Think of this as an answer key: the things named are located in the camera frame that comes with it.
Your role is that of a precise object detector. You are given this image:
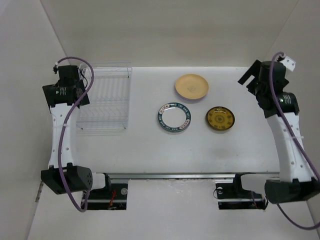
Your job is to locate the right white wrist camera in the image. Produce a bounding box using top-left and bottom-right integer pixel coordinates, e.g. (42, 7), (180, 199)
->
(280, 55), (296, 72)

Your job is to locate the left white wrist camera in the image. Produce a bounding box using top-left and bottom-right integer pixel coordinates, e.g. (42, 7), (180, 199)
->
(77, 66), (88, 82)

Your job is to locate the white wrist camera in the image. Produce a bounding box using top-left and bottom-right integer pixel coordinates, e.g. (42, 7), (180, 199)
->
(280, 55), (296, 72)
(77, 66), (88, 82)

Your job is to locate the purple plate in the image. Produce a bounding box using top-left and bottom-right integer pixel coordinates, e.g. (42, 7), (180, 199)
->
(175, 92), (207, 103)

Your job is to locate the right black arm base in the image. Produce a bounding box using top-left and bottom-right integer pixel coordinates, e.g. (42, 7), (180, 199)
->
(213, 182), (269, 211)

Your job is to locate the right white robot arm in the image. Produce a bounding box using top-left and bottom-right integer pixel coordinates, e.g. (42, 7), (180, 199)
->
(231, 60), (320, 204)

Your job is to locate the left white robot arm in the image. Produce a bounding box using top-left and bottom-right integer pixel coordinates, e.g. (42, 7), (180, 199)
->
(40, 65), (112, 213)

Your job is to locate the white wire dish rack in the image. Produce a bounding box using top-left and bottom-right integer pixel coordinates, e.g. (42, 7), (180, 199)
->
(76, 61), (132, 136)

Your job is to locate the beige plate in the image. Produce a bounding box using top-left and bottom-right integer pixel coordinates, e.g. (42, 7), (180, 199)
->
(175, 74), (210, 99)

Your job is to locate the aluminium table frame rail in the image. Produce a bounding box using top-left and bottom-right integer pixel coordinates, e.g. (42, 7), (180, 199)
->
(49, 67), (291, 181)

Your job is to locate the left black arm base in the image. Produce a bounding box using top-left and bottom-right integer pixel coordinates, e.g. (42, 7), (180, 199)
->
(87, 179), (129, 211)

